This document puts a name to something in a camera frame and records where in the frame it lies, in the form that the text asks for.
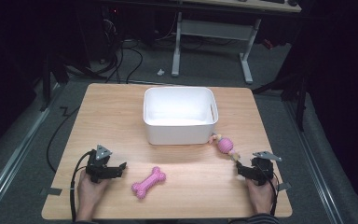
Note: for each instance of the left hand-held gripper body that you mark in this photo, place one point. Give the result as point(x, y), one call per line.
point(99, 165)

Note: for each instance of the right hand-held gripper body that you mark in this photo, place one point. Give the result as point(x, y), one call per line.
point(262, 169)

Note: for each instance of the pink bone chew toy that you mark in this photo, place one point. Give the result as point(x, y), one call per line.
point(148, 182)

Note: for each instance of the white plastic bin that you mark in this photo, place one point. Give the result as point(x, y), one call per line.
point(180, 124)

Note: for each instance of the person's right hand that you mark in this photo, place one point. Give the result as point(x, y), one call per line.
point(260, 197)

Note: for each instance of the person's left hand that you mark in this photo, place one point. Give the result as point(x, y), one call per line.
point(89, 191)

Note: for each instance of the grey tape strip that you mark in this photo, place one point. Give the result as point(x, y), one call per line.
point(284, 186)
point(53, 191)

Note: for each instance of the black metal stand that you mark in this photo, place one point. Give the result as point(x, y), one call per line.
point(51, 77)
point(295, 93)

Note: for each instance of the white paper scrap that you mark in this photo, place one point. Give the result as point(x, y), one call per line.
point(160, 72)

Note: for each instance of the red object under desk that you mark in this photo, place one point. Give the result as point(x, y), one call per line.
point(268, 44)

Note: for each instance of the dark computer tower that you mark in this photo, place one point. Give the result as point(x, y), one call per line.
point(101, 31)

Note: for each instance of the white-legged desk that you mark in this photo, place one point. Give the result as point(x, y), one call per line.
point(213, 29)

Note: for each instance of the metal floor rail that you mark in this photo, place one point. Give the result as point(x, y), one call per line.
point(313, 161)
point(15, 149)

